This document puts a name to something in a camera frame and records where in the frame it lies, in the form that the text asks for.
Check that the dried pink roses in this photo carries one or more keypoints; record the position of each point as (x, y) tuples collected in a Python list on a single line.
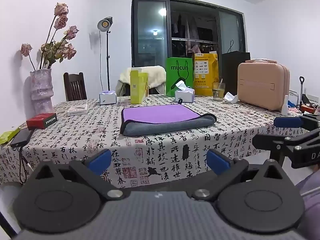
[(61, 10)]

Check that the cream fleece jacket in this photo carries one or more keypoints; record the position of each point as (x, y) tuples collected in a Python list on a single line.
[(147, 73)]

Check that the flat white box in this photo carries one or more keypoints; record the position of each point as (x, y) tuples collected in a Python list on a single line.
[(77, 110)]

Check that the dark wooden chair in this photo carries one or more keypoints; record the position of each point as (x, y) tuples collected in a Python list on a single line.
[(75, 87)]

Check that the green snack packet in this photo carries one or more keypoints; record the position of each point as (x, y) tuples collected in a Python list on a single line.
[(8, 135)]

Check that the green paper bag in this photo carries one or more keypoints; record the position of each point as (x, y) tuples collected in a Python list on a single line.
[(178, 67)]

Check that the hanging clothes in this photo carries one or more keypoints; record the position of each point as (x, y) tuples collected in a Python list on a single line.
[(190, 32)]

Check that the black smartphone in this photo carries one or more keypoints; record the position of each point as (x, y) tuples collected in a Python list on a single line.
[(22, 137)]

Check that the purple and grey towel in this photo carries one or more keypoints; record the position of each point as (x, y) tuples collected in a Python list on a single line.
[(160, 113)]

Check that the white tissue box with tissue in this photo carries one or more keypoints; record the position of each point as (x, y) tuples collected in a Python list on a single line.
[(183, 96)]

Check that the calligraphy print tablecloth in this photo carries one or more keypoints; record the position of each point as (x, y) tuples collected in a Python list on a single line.
[(175, 152)]

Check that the red rectangular box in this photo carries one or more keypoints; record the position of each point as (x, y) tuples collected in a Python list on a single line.
[(40, 122)]

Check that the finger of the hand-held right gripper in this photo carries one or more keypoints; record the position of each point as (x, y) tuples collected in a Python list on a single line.
[(287, 122), (270, 140)]

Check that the black framed glass door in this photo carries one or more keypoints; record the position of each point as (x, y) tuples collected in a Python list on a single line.
[(150, 42)]

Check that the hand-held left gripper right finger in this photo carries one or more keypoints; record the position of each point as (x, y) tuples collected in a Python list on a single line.
[(218, 162)]

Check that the black paper bag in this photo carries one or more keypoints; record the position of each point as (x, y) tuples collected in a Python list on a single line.
[(230, 70)]

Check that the yellow-green carton box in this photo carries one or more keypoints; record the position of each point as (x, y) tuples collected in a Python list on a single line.
[(136, 87)]

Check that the pink mottled ceramic vase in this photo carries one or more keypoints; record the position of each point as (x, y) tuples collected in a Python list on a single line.
[(41, 92)]

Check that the person's purple clothed leg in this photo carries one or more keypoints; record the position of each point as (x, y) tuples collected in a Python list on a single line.
[(311, 195)]

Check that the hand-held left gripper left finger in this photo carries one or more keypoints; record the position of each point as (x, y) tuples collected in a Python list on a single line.
[(100, 160)]

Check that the yellow paper bag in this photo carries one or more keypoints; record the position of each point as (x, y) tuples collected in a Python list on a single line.
[(206, 85)]

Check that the white and purple tissue box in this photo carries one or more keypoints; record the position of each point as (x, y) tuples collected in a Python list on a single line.
[(107, 99)]

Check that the black floor lamp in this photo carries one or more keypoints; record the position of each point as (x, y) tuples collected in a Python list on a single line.
[(105, 24)]

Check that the small white bottle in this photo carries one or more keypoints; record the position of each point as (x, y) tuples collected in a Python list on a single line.
[(285, 107)]

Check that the glass cup with straw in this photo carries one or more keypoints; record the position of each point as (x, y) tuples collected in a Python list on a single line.
[(218, 93)]

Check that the pink hard suitcase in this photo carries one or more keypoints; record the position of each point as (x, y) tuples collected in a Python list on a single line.
[(262, 87)]

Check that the crumpled white paper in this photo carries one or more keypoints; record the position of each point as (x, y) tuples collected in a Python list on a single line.
[(230, 98)]

